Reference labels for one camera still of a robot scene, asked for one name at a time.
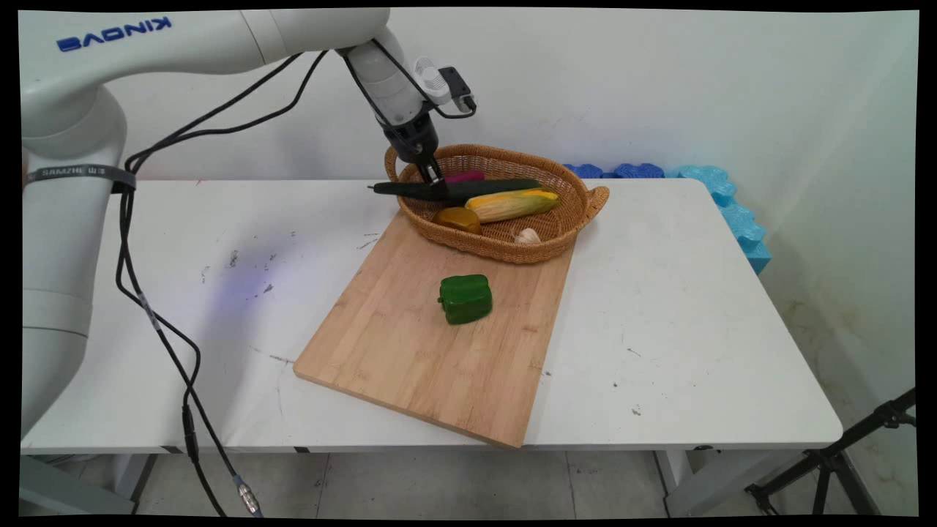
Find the yellow corn cob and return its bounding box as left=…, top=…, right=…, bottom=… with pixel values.
left=466, top=188, right=561, bottom=224

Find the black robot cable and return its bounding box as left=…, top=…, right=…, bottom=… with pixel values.
left=116, top=50, right=263, bottom=517
left=123, top=40, right=478, bottom=176

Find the black velcro strap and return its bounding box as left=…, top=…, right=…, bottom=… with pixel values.
left=25, top=164, right=138, bottom=194

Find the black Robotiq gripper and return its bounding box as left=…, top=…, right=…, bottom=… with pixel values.
left=381, top=113, right=451, bottom=203

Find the dark green cucumber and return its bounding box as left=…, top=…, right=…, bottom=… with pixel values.
left=367, top=178, right=542, bottom=207

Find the wooden cutting board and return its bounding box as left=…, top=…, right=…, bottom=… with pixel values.
left=293, top=209, right=575, bottom=449

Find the light blue foam mat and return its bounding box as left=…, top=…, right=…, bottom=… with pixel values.
left=677, top=165, right=772, bottom=276

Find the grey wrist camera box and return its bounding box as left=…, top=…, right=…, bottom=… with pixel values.
left=412, top=56, right=477, bottom=116

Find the white table leg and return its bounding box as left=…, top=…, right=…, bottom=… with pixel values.
left=654, top=448, right=791, bottom=517
left=20, top=452, right=159, bottom=516

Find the black tripod stand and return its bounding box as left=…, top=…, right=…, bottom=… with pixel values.
left=744, top=388, right=917, bottom=516

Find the green bell pepper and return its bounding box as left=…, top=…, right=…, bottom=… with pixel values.
left=438, top=274, right=494, bottom=326

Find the dark blue foam mat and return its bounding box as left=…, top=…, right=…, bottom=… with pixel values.
left=564, top=163, right=665, bottom=180

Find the yellow brown potato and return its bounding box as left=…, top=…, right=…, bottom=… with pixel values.
left=432, top=207, right=483, bottom=236

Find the woven wicker basket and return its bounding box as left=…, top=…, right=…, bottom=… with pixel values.
left=385, top=142, right=611, bottom=265

